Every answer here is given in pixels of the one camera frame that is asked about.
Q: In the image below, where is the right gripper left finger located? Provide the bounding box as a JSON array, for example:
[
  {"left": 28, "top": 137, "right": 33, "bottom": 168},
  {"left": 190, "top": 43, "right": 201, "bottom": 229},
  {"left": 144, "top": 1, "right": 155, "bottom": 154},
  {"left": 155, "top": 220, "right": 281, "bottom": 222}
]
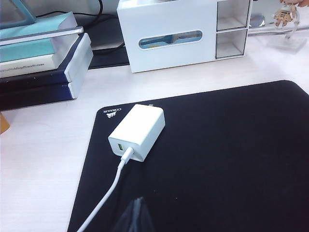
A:
[{"left": 118, "top": 197, "right": 142, "bottom": 232}]

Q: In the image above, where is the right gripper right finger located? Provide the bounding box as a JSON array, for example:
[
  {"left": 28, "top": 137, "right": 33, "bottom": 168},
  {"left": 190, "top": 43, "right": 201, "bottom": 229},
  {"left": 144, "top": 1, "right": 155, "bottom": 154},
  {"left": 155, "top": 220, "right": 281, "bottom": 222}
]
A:
[{"left": 138, "top": 197, "right": 155, "bottom": 232}]

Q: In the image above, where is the white charger cable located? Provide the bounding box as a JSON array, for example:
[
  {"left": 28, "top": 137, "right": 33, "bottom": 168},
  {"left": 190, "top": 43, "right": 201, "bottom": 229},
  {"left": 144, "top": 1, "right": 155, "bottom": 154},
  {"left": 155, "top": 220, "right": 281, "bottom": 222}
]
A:
[{"left": 76, "top": 146, "right": 135, "bottom": 232}]

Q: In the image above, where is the white USB wall charger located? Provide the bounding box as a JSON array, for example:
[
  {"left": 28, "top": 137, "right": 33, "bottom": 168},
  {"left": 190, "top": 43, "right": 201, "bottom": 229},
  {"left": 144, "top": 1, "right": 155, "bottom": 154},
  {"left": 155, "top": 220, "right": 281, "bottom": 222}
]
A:
[{"left": 108, "top": 103, "right": 166, "bottom": 162}]

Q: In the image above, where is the black Corsair mouse pad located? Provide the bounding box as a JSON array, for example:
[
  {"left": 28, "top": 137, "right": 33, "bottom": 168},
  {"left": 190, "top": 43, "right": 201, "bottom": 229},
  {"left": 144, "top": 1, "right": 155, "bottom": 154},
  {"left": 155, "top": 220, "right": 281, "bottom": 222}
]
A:
[{"left": 67, "top": 79, "right": 309, "bottom": 232}]

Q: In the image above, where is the wooden mug lid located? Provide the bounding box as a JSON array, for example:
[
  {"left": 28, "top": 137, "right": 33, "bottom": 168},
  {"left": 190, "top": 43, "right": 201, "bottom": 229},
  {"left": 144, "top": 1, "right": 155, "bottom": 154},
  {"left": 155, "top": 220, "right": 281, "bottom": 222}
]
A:
[{"left": 0, "top": 111, "right": 11, "bottom": 134}]

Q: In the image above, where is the white desk organizer box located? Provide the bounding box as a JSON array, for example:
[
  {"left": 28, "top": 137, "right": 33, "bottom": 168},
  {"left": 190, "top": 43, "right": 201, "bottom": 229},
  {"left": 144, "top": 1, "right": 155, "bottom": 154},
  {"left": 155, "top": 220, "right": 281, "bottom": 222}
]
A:
[{"left": 116, "top": 0, "right": 252, "bottom": 73}]

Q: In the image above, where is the white spine book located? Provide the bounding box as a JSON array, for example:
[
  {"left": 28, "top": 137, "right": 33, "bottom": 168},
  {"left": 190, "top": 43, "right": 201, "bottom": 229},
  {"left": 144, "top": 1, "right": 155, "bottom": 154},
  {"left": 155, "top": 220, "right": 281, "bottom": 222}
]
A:
[{"left": 0, "top": 54, "right": 61, "bottom": 78}]

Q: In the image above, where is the teal cover book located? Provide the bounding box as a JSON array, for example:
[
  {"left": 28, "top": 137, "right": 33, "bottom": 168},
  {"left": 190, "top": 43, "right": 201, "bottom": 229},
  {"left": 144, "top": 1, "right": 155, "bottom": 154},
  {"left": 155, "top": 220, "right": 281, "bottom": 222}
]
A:
[{"left": 0, "top": 33, "right": 82, "bottom": 64}]

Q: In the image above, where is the teal silver monitor stand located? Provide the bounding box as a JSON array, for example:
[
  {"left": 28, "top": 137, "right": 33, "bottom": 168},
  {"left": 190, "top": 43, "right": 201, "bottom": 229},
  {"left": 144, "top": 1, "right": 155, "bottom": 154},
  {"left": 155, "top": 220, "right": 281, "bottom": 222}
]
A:
[{"left": 0, "top": 0, "right": 84, "bottom": 46}]

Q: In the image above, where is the gray round desk object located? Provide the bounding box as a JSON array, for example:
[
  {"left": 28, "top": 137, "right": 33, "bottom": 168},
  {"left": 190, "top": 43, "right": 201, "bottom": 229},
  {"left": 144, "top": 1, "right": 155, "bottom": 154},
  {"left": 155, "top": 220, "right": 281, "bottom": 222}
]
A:
[{"left": 250, "top": 14, "right": 266, "bottom": 28}]

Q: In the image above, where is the anime figurine on clear stand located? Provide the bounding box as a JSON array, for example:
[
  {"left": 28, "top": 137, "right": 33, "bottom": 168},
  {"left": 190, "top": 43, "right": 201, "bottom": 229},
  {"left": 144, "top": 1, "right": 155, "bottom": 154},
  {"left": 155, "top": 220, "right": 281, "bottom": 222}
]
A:
[{"left": 265, "top": 0, "right": 308, "bottom": 52}]

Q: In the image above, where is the black monitor cable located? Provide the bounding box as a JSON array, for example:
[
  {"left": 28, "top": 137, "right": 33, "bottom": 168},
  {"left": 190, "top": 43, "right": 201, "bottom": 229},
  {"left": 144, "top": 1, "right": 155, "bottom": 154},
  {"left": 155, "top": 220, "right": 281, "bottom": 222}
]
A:
[{"left": 35, "top": 0, "right": 105, "bottom": 23}]

